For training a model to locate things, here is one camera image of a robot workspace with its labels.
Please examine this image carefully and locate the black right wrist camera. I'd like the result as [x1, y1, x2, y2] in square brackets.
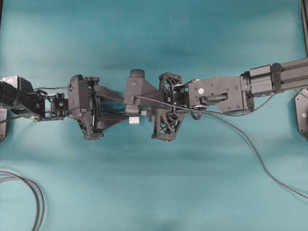
[124, 69, 163, 116]

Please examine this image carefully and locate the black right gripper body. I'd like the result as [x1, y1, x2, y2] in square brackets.
[168, 79, 200, 120]

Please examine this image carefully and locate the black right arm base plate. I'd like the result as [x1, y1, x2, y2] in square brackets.
[295, 89, 308, 139]

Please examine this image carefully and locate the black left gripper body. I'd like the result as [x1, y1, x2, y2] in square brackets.
[68, 75, 103, 141]

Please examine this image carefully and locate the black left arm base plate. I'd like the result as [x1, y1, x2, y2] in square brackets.
[0, 108, 8, 142]

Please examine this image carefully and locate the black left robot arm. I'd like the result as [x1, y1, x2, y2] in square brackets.
[0, 75, 128, 141]

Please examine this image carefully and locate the white clamp vise with screw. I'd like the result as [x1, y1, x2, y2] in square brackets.
[128, 109, 148, 125]

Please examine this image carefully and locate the grey looped cable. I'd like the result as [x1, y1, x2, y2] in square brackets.
[0, 177, 41, 231]
[0, 170, 46, 231]

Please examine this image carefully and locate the black female USB extension cable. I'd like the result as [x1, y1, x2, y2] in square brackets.
[0, 109, 73, 125]

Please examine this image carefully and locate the black male USB cable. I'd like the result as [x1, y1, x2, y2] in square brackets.
[141, 110, 308, 199]

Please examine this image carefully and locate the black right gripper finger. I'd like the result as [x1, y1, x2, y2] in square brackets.
[159, 72, 183, 103]
[151, 108, 185, 142]

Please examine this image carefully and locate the black frame post right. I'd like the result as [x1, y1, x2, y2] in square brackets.
[300, 0, 308, 54]

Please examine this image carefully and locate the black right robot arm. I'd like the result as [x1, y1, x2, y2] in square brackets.
[151, 59, 308, 141]

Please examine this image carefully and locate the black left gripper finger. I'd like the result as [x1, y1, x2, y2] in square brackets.
[94, 85, 124, 101]
[96, 114, 128, 131]

